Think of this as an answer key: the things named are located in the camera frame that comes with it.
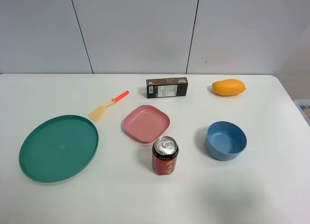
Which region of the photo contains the yellow spatula with red handle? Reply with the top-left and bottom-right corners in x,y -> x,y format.
88,91 -> 130,122

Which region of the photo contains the pink square plate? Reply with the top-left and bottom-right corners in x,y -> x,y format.
123,105 -> 171,143

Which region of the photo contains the brown cardboard box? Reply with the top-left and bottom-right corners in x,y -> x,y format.
146,77 -> 188,99

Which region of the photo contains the red soda can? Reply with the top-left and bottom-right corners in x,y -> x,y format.
152,136 -> 179,175

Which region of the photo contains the yellow mango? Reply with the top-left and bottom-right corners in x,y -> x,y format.
212,79 -> 246,96

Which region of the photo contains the blue bowl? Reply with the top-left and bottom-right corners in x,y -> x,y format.
205,121 -> 247,161

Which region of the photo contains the green round plate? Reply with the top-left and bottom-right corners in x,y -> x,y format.
19,115 -> 99,182

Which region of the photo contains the clear plastic bin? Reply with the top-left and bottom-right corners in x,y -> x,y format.
294,99 -> 310,125

